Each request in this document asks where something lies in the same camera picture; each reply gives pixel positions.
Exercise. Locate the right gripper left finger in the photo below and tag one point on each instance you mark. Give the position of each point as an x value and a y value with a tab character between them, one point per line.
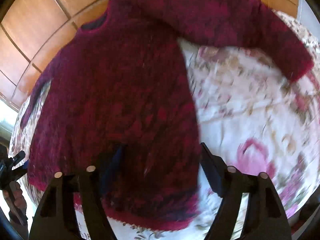
55	217

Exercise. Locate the floral bedspread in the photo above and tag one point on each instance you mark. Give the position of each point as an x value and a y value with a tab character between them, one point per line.
249	115

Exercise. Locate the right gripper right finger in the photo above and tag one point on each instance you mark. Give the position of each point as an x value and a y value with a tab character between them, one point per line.
265	217

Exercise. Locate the left hand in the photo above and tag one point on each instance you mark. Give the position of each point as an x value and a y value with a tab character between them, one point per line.
16	202

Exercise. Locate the wooden wardrobe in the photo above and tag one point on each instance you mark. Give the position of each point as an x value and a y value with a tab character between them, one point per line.
32	32

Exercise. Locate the dark red knitted sweater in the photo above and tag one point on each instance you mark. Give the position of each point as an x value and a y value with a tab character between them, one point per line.
122	80

